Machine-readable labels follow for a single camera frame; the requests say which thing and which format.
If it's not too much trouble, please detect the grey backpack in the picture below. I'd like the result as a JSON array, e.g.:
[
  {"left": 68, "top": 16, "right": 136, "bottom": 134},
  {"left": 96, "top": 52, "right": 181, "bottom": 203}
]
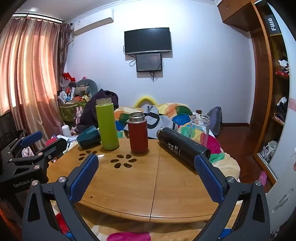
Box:
[{"left": 206, "top": 107, "right": 223, "bottom": 136}]

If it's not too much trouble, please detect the yellow foam ring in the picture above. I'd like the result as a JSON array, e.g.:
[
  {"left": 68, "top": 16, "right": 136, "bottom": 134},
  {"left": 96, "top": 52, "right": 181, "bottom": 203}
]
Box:
[{"left": 134, "top": 95, "right": 160, "bottom": 108}]

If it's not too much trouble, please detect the black jacket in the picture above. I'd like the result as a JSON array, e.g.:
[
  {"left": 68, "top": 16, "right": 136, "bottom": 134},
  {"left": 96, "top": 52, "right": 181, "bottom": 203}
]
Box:
[{"left": 77, "top": 89, "right": 119, "bottom": 132}]

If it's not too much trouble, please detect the pink rabbit plush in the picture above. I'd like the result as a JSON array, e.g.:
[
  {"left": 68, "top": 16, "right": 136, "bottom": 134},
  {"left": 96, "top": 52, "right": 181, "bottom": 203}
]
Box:
[{"left": 75, "top": 107, "right": 84, "bottom": 124}]

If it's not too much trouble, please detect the black printed box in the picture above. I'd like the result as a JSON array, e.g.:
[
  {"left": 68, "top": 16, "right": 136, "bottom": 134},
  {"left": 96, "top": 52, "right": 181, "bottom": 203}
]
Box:
[{"left": 264, "top": 13, "right": 281, "bottom": 36}]

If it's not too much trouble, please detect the dark teal cup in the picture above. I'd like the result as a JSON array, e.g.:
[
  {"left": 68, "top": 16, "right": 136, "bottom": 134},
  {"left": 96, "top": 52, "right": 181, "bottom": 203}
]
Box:
[{"left": 76, "top": 125, "right": 102, "bottom": 148}]

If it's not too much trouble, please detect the green storage basket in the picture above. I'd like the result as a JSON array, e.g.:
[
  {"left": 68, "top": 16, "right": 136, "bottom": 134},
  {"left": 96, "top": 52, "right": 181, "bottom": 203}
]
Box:
[{"left": 59, "top": 103, "right": 87, "bottom": 123}]

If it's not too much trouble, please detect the black thermos cup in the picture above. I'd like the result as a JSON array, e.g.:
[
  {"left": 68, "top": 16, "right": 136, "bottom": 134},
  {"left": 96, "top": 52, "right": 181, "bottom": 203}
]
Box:
[{"left": 156, "top": 127, "right": 211, "bottom": 168}]

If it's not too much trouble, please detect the white air conditioner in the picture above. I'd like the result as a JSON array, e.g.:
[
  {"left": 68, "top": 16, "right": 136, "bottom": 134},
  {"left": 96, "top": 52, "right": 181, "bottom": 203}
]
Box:
[{"left": 73, "top": 9, "right": 115, "bottom": 36}]

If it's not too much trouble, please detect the wooden wardrobe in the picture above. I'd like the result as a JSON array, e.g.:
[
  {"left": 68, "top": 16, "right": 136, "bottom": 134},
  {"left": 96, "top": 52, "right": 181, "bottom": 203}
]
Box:
[{"left": 218, "top": 0, "right": 290, "bottom": 186}]

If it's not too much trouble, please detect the black wall television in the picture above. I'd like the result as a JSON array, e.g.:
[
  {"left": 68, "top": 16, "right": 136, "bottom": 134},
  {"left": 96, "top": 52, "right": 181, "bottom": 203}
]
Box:
[{"left": 124, "top": 27, "right": 172, "bottom": 55}]

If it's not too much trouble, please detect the green bottle cup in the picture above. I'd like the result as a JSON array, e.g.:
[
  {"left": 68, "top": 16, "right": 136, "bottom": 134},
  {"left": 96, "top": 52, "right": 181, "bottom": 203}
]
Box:
[{"left": 96, "top": 98, "right": 120, "bottom": 151}]

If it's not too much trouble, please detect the red thermos cup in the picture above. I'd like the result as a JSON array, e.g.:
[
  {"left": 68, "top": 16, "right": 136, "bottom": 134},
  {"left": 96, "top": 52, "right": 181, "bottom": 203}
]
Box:
[{"left": 128, "top": 112, "right": 149, "bottom": 154}]

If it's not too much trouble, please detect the grey printed cloth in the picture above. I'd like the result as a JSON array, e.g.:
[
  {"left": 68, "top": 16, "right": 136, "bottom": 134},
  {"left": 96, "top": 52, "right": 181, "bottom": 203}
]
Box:
[{"left": 124, "top": 105, "right": 178, "bottom": 139}]

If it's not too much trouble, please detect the clear glass cup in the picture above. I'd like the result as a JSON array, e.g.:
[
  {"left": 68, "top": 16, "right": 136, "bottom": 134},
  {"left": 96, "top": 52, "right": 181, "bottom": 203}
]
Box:
[{"left": 189, "top": 114, "right": 210, "bottom": 147}]

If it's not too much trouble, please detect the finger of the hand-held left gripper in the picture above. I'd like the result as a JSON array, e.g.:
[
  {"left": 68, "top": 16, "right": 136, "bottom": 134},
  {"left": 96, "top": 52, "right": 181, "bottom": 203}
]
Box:
[
  {"left": 9, "top": 138, "right": 68, "bottom": 170},
  {"left": 0, "top": 131, "right": 43, "bottom": 161}
]

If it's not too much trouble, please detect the pink curtain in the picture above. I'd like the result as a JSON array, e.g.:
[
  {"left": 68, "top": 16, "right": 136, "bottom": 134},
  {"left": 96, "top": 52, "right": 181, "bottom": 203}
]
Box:
[{"left": 0, "top": 15, "right": 67, "bottom": 149}]

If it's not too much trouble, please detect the brown patterned curtain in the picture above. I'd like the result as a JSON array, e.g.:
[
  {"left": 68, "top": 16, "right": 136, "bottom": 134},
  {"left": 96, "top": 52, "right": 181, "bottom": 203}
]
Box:
[{"left": 59, "top": 20, "right": 74, "bottom": 77}]

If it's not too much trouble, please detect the black mesh chair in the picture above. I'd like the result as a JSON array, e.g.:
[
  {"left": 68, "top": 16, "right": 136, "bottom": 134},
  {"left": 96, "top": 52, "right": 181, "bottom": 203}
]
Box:
[{"left": 0, "top": 110, "right": 28, "bottom": 151}]

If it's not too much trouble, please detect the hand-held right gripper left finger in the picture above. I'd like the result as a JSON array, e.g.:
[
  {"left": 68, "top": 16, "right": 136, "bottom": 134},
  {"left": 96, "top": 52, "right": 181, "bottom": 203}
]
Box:
[{"left": 22, "top": 153, "right": 100, "bottom": 241}]

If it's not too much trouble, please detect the small black monitor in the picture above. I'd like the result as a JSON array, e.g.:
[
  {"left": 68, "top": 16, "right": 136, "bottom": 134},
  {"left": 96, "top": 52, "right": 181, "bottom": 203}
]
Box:
[{"left": 136, "top": 53, "right": 163, "bottom": 72}]

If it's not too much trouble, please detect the white wardrobe door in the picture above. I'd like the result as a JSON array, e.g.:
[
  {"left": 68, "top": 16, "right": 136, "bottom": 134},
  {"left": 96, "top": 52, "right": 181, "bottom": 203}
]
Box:
[{"left": 266, "top": 97, "right": 296, "bottom": 234}]

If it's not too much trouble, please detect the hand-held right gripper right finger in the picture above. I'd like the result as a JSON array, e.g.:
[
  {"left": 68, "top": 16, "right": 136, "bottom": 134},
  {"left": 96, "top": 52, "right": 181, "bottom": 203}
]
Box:
[{"left": 194, "top": 154, "right": 271, "bottom": 241}]

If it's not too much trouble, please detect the round wooden table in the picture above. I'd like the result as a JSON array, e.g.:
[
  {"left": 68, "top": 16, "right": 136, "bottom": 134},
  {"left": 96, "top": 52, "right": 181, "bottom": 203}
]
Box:
[{"left": 46, "top": 137, "right": 242, "bottom": 224}]

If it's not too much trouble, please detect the grey neck pillow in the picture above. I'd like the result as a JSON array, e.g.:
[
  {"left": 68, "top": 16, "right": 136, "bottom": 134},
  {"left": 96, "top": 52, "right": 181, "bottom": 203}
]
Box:
[{"left": 76, "top": 78, "right": 99, "bottom": 98}]

